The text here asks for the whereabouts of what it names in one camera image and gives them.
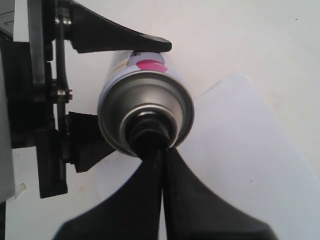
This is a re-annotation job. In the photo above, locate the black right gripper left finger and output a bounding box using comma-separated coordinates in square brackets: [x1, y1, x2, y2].
[54, 141, 167, 240]

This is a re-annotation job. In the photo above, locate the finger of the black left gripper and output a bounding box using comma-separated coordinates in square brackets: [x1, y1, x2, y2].
[71, 4, 172, 54]

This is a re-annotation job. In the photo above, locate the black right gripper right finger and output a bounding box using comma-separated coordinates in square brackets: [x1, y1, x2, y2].
[162, 148, 277, 240]

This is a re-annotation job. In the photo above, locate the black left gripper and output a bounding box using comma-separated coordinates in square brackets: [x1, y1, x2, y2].
[0, 0, 115, 199]

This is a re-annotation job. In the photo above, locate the white spray paint can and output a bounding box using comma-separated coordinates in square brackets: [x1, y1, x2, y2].
[97, 50, 195, 157]

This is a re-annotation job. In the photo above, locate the white paper stack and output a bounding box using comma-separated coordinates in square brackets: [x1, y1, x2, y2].
[53, 72, 320, 240]

